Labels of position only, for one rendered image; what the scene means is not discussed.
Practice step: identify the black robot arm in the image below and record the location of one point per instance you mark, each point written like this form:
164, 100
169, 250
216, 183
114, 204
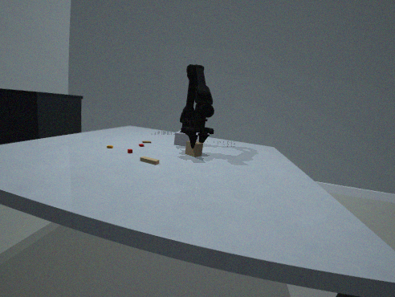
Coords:
198, 92

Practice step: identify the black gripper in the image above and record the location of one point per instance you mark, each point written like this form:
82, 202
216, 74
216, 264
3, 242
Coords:
198, 126

